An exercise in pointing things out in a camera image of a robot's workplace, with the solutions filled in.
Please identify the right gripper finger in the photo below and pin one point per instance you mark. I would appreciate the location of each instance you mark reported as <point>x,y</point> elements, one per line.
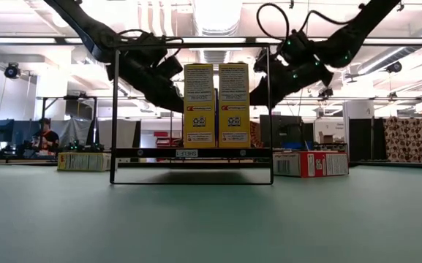
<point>263,98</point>

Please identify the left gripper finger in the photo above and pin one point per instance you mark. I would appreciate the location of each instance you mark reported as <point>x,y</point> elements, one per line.
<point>168,100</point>

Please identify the yellow Corn Pops cereal box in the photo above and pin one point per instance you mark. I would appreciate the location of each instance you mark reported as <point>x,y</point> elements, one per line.
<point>84,161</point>
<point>234,106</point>
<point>199,106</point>

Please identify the red Froot Loops cereal box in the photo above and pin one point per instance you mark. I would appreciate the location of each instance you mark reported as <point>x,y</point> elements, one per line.
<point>313,164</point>

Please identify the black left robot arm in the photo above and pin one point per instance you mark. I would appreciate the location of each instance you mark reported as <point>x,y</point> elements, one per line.
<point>82,27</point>

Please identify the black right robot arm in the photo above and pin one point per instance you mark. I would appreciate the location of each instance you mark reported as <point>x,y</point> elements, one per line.
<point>357,33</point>

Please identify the black ceiling spotlight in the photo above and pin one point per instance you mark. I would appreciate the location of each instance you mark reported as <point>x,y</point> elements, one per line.
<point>325,93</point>
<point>394,66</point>
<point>12,71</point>

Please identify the black monitor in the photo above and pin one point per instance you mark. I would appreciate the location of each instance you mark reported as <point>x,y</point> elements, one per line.
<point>280,129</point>

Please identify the orange patterned poster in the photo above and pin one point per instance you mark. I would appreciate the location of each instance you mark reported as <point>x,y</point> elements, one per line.
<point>255,135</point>

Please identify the white partition panel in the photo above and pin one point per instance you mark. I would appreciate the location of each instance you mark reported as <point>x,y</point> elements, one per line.
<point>121,133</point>

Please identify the black equipment rack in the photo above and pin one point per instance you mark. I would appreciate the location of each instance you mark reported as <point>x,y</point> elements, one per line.
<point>80,107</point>

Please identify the brown cardboard box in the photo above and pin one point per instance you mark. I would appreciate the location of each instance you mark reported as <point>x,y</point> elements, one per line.
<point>327,139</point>

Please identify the black partition panel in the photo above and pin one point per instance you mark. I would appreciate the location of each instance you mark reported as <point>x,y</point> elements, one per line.
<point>360,139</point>

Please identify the person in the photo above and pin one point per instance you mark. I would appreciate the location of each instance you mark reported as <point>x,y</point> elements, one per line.
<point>48,140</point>

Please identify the brown patterned curtain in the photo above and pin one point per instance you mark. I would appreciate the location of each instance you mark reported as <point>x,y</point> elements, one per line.
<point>406,139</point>

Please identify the blue desk partition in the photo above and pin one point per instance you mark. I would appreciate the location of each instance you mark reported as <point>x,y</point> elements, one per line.
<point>13,131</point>

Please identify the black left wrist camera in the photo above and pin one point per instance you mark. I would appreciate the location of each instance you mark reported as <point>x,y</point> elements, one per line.
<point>141,44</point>

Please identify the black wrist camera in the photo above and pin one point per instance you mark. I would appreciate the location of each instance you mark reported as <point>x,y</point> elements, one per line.
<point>141,44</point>
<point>298,45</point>

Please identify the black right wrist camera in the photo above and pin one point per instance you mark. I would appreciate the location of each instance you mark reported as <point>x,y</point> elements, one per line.
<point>298,45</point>

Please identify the wooden shelf black metal frame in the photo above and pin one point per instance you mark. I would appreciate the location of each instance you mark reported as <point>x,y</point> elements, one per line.
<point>225,152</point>

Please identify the grey round ceiling duct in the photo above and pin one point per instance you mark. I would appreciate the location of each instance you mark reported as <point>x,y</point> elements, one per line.
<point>390,58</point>

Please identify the silver ventilation duct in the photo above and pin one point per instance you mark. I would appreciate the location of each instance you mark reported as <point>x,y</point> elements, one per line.
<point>216,16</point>

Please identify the black aluminium rig frame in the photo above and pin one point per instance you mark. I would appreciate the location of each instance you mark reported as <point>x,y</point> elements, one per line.
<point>13,163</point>

